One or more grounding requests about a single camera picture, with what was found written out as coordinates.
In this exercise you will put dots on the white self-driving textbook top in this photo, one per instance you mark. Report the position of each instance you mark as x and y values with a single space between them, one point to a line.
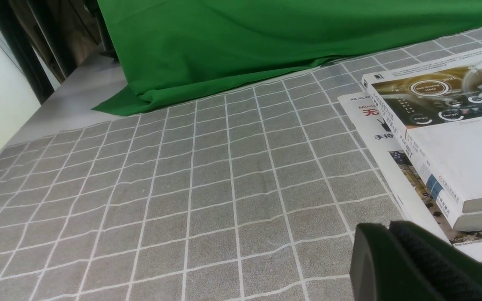
435 108

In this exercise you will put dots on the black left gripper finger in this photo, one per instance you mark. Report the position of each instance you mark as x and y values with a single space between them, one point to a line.
405 262

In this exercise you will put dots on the large white bottom book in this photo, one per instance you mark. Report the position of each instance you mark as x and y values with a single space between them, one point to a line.
411 194

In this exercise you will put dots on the grey checked tablecloth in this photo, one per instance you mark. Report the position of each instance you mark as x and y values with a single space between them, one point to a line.
252 194

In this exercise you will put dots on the white middle book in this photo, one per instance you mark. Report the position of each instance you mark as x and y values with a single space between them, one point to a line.
461 215

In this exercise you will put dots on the green backdrop cloth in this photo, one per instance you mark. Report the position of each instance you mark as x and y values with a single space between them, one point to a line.
173 51

